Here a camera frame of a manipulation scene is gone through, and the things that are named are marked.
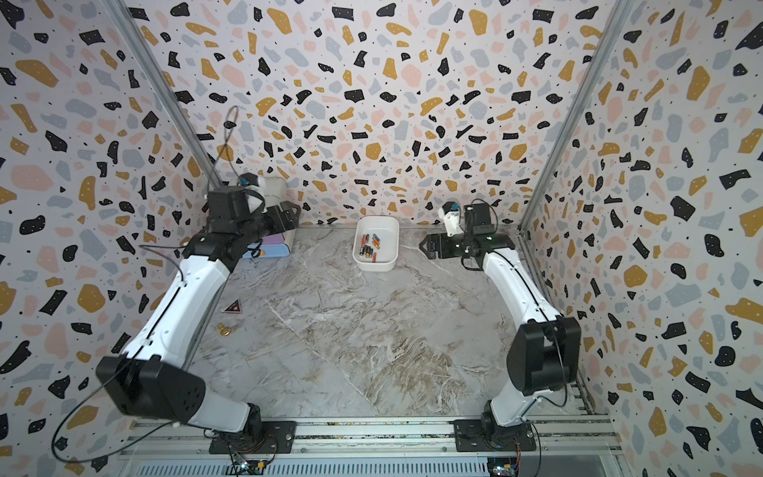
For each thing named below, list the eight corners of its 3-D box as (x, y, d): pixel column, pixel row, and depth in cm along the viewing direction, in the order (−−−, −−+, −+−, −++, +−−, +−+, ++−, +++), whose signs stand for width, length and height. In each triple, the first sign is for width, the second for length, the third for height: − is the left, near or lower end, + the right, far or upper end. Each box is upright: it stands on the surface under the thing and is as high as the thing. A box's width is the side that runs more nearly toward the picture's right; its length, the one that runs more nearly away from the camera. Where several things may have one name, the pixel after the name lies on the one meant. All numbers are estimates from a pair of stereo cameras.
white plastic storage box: (350, 272, 110) (348, 261, 105) (357, 224, 126) (355, 213, 122) (399, 272, 110) (399, 262, 106) (399, 224, 127) (399, 213, 122)
